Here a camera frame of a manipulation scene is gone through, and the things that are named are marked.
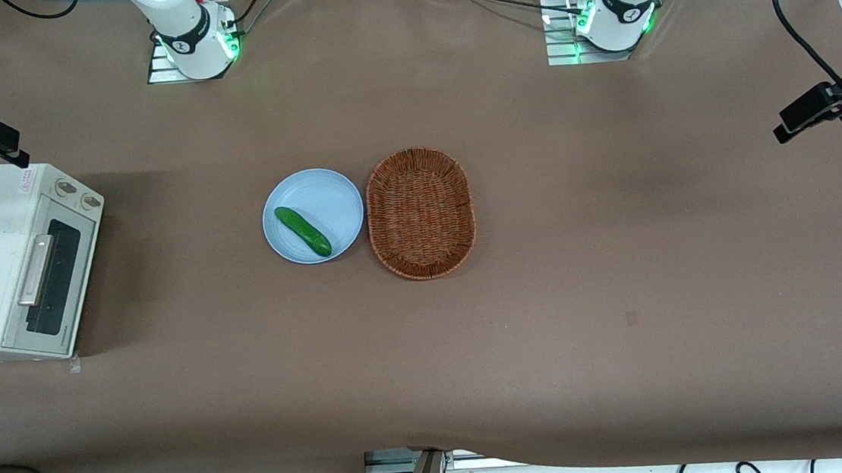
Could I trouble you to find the green cucumber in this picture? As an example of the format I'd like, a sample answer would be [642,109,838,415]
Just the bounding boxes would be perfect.
[274,203,334,263]

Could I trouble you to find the long black camera cable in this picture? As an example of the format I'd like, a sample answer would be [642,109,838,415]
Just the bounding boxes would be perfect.
[771,0,842,93]

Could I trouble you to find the oven door with metal handle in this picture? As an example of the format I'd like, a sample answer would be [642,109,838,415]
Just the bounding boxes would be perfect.
[0,191,109,362]

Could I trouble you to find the light blue round plate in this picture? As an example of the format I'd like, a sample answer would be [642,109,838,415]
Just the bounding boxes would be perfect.
[258,164,369,269]

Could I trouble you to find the brown oval wicker basket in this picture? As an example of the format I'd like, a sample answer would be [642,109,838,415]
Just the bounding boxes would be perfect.
[362,143,481,285]

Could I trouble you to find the brown table cover sheet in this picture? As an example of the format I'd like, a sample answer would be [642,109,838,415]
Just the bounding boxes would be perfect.
[0,0,842,473]

